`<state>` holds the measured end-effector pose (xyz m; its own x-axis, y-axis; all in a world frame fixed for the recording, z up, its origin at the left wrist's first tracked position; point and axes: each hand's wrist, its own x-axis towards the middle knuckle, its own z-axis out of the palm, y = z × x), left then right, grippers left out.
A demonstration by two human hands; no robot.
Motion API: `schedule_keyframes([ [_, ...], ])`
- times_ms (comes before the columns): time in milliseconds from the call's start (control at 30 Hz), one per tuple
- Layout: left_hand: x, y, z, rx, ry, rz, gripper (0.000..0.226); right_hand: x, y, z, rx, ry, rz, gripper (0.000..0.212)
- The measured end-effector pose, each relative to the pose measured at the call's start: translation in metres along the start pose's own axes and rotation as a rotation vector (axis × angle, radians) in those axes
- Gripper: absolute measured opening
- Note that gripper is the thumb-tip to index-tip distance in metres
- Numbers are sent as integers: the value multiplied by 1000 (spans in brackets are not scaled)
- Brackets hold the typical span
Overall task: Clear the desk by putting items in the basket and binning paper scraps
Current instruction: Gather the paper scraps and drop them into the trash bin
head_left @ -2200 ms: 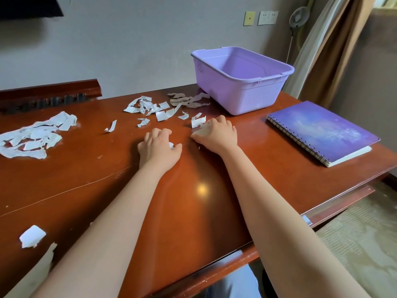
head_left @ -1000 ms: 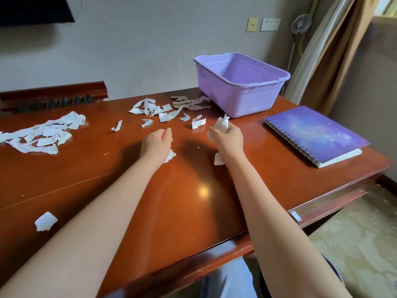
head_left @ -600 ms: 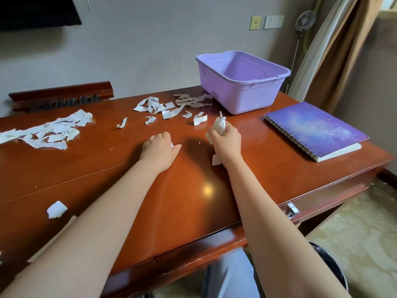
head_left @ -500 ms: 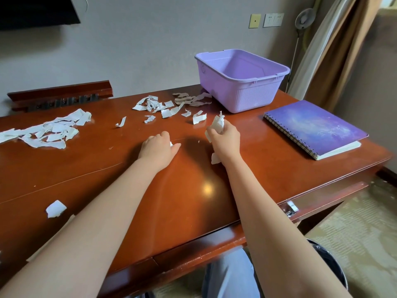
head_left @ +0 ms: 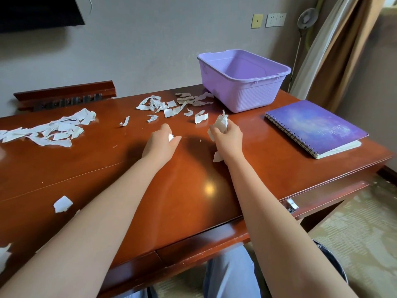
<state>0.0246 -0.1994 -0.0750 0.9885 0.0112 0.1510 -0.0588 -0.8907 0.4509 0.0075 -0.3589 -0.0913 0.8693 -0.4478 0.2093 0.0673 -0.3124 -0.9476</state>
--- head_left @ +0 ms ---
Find person's right hand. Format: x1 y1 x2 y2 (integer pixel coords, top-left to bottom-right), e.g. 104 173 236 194
208 121 244 166

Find person's left hand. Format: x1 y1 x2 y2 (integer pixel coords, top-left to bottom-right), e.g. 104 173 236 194
141 123 183 166

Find purple plastic basket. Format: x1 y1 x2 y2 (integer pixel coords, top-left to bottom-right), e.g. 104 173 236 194
197 49 292 114

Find purple spiral notebook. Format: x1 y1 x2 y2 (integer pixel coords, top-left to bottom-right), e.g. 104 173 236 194
264 99 370 160

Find white paper scraps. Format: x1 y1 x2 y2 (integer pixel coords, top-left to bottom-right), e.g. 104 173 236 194
0 92 230 274

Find small round trash bin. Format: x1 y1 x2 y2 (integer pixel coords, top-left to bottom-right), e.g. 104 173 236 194
311 239 349 284

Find person's right forearm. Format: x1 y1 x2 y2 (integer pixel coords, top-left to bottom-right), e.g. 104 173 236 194
226 155 359 298

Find person's left forearm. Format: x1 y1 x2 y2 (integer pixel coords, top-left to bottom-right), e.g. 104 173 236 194
0 159 168 298

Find brown wooden desk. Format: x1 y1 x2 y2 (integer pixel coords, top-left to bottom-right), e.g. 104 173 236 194
0 84 396 298

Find person's blue jeans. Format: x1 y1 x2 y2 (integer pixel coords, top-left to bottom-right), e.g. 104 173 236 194
115 243 263 298

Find white sheer curtain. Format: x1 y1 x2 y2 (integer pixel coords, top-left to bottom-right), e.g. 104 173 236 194
290 0 360 101

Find brown curtain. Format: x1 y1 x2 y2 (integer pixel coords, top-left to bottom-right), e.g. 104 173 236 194
307 0 388 114

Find standing floor fan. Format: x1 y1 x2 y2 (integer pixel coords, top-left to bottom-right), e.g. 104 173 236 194
287 7 319 94

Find yellowish wall pipe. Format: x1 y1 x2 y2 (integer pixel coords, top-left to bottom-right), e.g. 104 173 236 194
304 0 326 52

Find black wall television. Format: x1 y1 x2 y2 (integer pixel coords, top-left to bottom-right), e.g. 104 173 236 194
0 0 86 34

